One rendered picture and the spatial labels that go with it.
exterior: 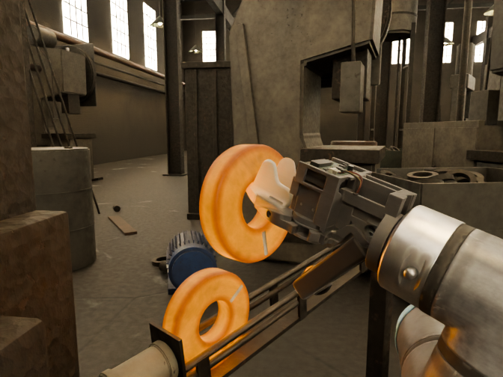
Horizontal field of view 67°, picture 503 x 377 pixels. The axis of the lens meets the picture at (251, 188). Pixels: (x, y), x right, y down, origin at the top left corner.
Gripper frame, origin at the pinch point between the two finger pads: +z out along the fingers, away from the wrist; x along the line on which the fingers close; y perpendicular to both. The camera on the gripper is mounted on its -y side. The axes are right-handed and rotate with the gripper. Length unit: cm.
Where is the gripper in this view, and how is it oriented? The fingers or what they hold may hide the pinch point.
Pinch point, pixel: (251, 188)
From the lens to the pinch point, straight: 51.0
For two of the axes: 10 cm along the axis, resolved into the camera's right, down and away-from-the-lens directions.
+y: 2.0, -9.2, -3.4
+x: -6.8, 1.2, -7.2
